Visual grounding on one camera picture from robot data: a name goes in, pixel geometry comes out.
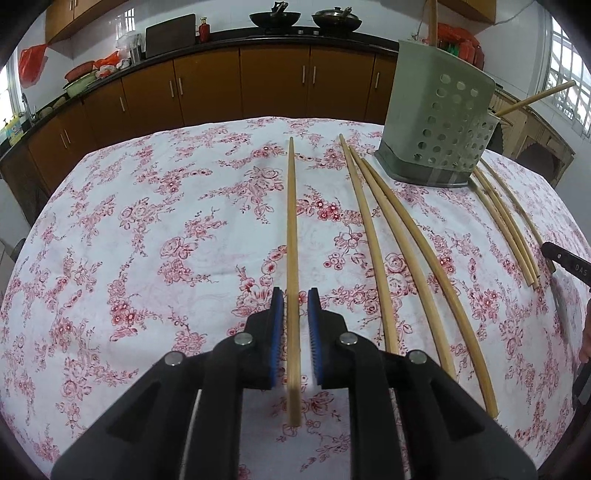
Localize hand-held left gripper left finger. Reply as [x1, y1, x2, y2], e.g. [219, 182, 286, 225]
[50, 287, 287, 480]

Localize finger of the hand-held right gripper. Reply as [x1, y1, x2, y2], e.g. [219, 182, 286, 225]
[540, 241, 572, 274]

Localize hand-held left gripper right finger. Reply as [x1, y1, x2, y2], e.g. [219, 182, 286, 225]
[307, 287, 539, 480]

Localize green perforated chopstick holder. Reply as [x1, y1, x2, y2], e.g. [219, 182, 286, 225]
[374, 39, 500, 188]

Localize person's right hand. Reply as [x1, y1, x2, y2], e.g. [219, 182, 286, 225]
[578, 311, 591, 363]

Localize wooden side table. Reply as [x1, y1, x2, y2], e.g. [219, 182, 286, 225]
[488, 88, 576, 186]

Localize red floral tablecloth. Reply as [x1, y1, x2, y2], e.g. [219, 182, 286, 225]
[0, 115, 591, 480]

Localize window with grille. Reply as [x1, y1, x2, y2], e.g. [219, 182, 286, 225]
[547, 18, 591, 136]

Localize red packages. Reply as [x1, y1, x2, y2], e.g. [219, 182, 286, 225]
[436, 23, 486, 71]

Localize brown lower kitchen cabinets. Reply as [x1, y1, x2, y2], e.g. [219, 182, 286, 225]
[0, 44, 400, 195]

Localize brown upper cabinets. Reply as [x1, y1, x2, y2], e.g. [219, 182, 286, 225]
[438, 0, 498, 24]
[45, 0, 155, 41]

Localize black kitchen countertop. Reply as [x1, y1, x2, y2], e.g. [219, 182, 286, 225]
[0, 28, 402, 155]

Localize black wok with lid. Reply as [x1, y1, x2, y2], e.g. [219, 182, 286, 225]
[311, 6, 363, 32]

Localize green basin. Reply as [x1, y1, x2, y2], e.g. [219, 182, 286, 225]
[65, 76, 99, 99]

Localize dark cutting board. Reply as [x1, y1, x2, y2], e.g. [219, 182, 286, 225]
[145, 14, 197, 59]

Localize yellow detergent bottle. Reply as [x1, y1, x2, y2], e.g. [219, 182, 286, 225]
[0, 117, 25, 145]

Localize bright kitchen window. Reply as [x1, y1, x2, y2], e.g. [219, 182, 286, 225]
[0, 65, 24, 121]

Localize red plastic bag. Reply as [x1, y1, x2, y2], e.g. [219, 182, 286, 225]
[18, 44, 49, 89]

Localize black wok with handle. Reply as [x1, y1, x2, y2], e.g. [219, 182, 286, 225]
[249, 1, 302, 31]

